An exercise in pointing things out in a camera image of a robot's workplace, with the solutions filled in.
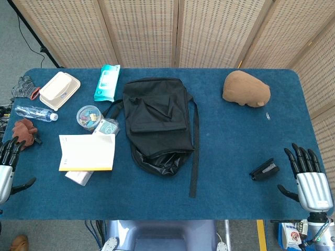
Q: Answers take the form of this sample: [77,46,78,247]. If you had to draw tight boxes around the teal wet wipes pack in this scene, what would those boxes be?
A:
[93,64,121,102]

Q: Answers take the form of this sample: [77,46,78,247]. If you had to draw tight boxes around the woven bamboo folding screen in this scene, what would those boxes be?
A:
[12,0,335,189]

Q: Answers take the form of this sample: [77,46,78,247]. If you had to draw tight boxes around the brown shoe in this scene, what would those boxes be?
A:
[9,234,29,251]

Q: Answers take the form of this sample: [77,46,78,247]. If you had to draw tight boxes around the blue carpet table cover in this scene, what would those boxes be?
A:
[0,68,330,221]

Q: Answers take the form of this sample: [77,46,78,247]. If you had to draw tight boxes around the pastel tissue packs bundle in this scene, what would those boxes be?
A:
[64,118,120,187]

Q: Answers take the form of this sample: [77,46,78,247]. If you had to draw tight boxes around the brown crumpled cloth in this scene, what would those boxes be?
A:
[12,118,42,152]

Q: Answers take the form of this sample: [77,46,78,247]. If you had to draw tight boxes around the grey striped knit glove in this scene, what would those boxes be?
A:
[11,75,41,101]

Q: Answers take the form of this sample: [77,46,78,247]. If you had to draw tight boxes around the beige plastic lunch box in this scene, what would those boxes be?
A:
[39,71,81,111]

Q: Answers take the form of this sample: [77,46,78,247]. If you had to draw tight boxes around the clear plastic water bottle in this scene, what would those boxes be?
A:
[14,105,59,123]

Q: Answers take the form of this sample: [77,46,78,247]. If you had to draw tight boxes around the brown plush capybara toy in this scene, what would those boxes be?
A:
[222,70,271,108]

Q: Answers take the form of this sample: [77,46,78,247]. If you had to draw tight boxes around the black fabric backpack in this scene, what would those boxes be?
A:
[102,77,200,199]

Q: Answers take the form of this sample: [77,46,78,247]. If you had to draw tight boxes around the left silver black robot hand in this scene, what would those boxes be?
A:
[0,136,37,205]

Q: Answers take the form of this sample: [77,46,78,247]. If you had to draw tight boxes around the yellow-edged white book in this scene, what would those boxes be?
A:
[58,134,116,173]

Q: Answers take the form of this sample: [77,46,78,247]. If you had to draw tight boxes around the blue cables under table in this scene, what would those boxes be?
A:
[84,220,105,249]

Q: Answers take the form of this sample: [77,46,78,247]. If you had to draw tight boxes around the black tripod leg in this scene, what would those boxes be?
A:
[6,0,63,69]

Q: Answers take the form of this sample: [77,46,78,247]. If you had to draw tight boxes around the clear jar of binder clips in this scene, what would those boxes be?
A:
[76,105,105,131]

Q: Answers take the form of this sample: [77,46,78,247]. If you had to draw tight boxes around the blue printed box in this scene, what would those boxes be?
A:
[277,221,309,250]

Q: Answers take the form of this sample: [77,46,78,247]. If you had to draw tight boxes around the blue-grey robot torso base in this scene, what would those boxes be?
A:
[104,219,218,251]

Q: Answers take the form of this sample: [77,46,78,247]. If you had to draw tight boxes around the thin black floor cable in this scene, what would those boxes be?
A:
[16,10,47,69]

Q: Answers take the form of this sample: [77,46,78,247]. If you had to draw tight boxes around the tangled cables beside table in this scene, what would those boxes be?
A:
[0,98,14,134]

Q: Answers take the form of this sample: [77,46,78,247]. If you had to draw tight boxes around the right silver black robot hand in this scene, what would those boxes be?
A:
[277,143,333,212]

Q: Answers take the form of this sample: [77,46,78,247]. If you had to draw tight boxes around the black stapler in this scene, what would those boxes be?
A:
[249,157,280,181]

